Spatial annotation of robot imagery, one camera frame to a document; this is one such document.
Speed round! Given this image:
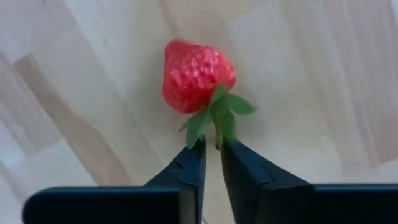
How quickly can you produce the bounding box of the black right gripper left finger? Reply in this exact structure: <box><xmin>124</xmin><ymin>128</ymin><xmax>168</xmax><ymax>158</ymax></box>
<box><xmin>23</xmin><ymin>139</ymin><xmax>207</xmax><ymax>224</ymax></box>

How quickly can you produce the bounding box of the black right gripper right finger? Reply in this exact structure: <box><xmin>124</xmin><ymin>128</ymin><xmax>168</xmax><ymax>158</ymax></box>
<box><xmin>221</xmin><ymin>139</ymin><xmax>398</xmax><ymax>224</ymax></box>

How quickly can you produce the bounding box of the red strawberry with leaves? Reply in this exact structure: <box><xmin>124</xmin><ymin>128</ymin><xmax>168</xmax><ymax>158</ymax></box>
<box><xmin>161</xmin><ymin>39</ymin><xmax>257</xmax><ymax>151</ymax></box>

